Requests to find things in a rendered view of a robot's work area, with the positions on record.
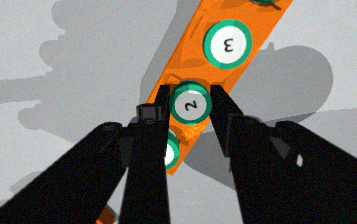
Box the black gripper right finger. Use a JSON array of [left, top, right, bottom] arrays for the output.
[[209, 85, 357, 224]]

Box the orange handheld multimeter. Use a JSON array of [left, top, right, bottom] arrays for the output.
[[95, 207, 115, 224]]

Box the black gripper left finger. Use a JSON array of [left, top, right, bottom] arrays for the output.
[[0, 85, 171, 224]]

